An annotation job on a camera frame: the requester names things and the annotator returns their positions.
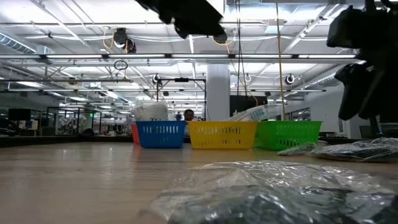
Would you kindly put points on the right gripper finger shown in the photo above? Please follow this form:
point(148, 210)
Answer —
point(385, 99)
point(356, 90)

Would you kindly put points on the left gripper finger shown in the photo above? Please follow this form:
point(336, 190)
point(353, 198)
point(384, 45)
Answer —
point(202, 28)

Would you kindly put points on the black sponge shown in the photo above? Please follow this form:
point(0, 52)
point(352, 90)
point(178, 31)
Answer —
point(264, 196)
point(357, 151)

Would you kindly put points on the white building column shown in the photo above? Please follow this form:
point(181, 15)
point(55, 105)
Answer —
point(218, 90)

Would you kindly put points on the green plastic basket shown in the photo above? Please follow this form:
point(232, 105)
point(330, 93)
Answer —
point(287, 135)

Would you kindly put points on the person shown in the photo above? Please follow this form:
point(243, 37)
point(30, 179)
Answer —
point(188, 115)

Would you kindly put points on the yellow plastic basket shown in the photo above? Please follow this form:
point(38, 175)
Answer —
point(222, 135)

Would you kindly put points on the blue plastic basket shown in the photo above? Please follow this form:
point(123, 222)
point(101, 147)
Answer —
point(161, 135)

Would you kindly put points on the orange plastic basket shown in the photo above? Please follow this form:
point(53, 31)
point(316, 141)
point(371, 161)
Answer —
point(134, 133)

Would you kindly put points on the black monitor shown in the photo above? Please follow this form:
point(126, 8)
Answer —
point(19, 114)

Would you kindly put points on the silver spiral duct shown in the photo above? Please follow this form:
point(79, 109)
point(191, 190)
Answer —
point(18, 45)
point(323, 81)

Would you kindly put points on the black metal rig frame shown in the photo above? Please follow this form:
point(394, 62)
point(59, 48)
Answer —
point(157, 96)

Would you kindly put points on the black wall screen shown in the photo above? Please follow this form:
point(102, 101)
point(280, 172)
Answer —
point(247, 102)

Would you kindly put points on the black framed glass enclosure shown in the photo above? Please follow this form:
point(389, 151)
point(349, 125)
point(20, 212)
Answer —
point(77, 121)

